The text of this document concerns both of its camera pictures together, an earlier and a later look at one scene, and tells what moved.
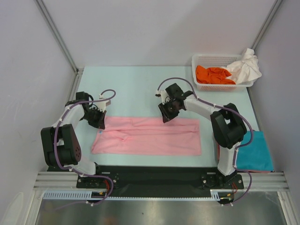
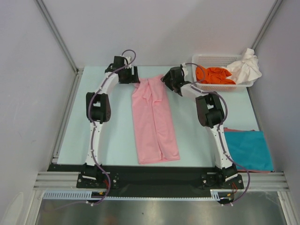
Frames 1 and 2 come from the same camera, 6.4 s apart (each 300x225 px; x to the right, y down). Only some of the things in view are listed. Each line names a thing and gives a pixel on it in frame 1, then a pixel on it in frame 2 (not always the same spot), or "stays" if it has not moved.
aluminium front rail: x=252 y=180 stays
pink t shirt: x=132 y=135 -> x=156 y=139
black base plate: x=160 y=181 stays
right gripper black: x=166 y=116 -> x=166 y=78
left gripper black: x=100 y=123 -> x=132 y=78
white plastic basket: x=217 y=61 stays
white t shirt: x=247 y=70 stays
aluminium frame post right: x=267 y=23 stays
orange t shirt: x=216 y=76 stays
